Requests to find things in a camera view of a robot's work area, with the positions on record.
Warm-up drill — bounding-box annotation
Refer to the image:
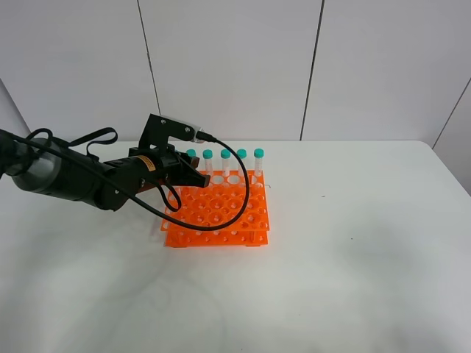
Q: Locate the orange test tube rack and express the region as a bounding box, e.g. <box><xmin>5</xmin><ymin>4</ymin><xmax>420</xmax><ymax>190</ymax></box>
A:
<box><xmin>160</xmin><ymin>170</ymin><xmax>269</xmax><ymax>248</ymax></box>

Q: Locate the black left camera cable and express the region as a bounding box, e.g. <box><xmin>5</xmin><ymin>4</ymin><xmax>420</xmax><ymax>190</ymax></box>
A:
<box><xmin>10</xmin><ymin>126</ymin><xmax>253</xmax><ymax>232</ymax></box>

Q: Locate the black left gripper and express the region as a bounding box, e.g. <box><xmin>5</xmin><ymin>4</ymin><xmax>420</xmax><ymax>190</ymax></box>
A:
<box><xmin>127</xmin><ymin>146</ymin><xmax>210</xmax><ymax>191</ymax></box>

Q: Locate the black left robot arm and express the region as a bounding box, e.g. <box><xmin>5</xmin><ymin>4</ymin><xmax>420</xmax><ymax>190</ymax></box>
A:
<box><xmin>1</xmin><ymin>131</ymin><xmax>210</xmax><ymax>211</ymax></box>

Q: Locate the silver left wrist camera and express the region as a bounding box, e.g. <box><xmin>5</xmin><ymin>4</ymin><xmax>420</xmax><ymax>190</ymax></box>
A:
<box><xmin>138</xmin><ymin>114</ymin><xmax>216</xmax><ymax>151</ymax></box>

